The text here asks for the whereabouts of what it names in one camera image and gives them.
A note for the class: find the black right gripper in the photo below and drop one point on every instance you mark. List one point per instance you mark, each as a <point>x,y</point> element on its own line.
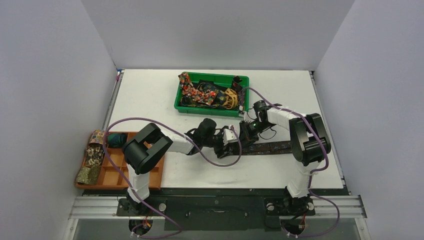
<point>245,135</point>

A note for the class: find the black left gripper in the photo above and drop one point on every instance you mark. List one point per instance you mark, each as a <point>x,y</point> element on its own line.
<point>219,152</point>

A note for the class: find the dark brown blue-patterned tie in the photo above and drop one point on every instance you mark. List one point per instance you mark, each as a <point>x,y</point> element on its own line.
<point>251,148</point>

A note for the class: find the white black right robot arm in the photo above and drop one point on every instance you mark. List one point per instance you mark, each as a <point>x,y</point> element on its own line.
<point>309,144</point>

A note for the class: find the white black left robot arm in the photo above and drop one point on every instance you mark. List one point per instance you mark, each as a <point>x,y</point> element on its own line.
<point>143,151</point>

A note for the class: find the yellow patterned tie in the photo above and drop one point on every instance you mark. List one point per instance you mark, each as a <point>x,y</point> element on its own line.
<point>231,99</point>

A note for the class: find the red floral patterned tie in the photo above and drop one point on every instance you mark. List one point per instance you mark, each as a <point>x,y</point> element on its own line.
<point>205,96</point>

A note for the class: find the dark navy patterned tie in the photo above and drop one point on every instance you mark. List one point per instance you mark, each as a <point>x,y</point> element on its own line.
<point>219,100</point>

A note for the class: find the green plastic bin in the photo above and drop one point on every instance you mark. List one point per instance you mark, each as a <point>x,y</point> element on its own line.
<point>224,80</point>

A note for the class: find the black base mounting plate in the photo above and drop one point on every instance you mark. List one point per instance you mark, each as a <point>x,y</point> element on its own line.
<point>250,209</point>

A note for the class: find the dark teal rolled tie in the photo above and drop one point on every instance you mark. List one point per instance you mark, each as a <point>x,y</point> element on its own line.
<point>115,140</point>

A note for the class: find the colourful rolled tie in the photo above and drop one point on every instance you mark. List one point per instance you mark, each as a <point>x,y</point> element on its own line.
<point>96,138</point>

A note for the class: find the brown floral rolled tie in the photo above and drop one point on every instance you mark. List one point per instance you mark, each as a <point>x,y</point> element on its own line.
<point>94,155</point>

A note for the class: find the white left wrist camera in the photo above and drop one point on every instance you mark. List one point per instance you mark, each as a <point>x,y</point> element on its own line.
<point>229,136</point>

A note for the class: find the aluminium frame rail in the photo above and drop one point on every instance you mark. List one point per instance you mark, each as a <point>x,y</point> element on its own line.
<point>108,207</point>

